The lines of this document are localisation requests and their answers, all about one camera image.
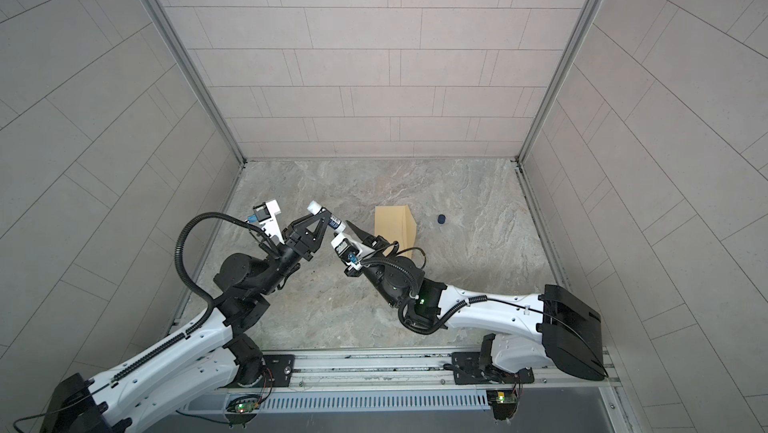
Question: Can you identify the left green circuit board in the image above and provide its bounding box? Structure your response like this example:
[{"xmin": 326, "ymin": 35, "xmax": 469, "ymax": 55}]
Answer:
[{"xmin": 226, "ymin": 395, "xmax": 262, "ymax": 415}]

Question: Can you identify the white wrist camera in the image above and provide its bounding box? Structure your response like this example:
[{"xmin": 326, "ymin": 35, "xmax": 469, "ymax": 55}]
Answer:
[
  {"xmin": 246, "ymin": 199, "xmax": 283, "ymax": 243},
  {"xmin": 331, "ymin": 233, "xmax": 361, "ymax": 265}
]

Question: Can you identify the white glue stick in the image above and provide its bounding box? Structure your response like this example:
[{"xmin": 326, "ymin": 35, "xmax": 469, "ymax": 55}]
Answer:
[{"xmin": 307, "ymin": 201, "xmax": 346, "ymax": 233}]

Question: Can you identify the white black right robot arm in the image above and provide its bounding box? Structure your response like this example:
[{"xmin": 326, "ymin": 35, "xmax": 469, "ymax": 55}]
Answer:
[{"xmin": 332, "ymin": 221, "xmax": 609, "ymax": 381}]

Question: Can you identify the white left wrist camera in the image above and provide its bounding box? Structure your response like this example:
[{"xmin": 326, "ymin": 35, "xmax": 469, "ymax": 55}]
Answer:
[{"xmin": 246, "ymin": 199, "xmax": 283, "ymax": 243}]

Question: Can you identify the right green circuit board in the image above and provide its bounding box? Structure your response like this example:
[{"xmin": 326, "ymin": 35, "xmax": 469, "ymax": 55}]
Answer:
[{"xmin": 486, "ymin": 390, "xmax": 520, "ymax": 421}]

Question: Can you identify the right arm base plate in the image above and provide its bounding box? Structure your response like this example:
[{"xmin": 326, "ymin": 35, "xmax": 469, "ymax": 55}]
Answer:
[{"xmin": 443, "ymin": 352, "xmax": 535, "ymax": 385}]

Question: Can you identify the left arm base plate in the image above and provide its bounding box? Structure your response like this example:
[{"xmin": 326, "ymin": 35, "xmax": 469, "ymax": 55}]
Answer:
[{"xmin": 232, "ymin": 354, "xmax": 295, "ymax": 388}]

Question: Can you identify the right aluminium corner post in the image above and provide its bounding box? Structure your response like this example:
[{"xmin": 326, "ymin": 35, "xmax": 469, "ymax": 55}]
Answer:
[{"xmin": 517, "ymin": 0, "xmax": 603, "ymax": 165}]

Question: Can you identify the green circuit board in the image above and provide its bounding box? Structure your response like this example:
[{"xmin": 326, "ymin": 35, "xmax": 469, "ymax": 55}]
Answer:
[
  {"xmin": 486, "ymin": 390, "xmax": 520, "ymax": 421},
  {"xmin": 226, "ymin": 395, "xmax": 262, "ymax": 415}
]

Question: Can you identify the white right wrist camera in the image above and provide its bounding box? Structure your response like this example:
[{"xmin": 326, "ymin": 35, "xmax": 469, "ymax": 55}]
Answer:
[{"xmin": 331, "ymin": 233, "xmax": 361, "ymax": 265}]

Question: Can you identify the tan kraft envelope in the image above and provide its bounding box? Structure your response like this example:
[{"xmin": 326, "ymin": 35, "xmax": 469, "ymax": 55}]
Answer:
[{"xmin": 374, "ymin": 205, "xmax": 417, "ymax": 251}]

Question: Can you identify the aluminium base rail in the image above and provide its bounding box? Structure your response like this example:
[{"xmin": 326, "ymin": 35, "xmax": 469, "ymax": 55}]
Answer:
[{"xmin": 203, "ymin": 344, "xmax": 620, "ymax": 395}]

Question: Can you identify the left aluminium corner post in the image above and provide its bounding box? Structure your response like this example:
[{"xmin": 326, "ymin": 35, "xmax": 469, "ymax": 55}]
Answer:
[{"xmin": 140, "ymin": 0, "xmax": 247, "ymax": 168}]

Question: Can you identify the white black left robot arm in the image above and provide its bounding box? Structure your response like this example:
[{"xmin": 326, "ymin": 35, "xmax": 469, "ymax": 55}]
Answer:
[{"xmin": 41, "ymin": 203, "xmax": 345, "ymax": 432}]

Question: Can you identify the aluminium corner post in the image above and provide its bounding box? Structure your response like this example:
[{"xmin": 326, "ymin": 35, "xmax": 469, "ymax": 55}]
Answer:
[
  {"xmin": 517, "ymin": 0, "xmax": 603, "ymax": 165},
  {"xmin": 140, "ymin": 0, "xmax": 247, "ymax": 168}
]

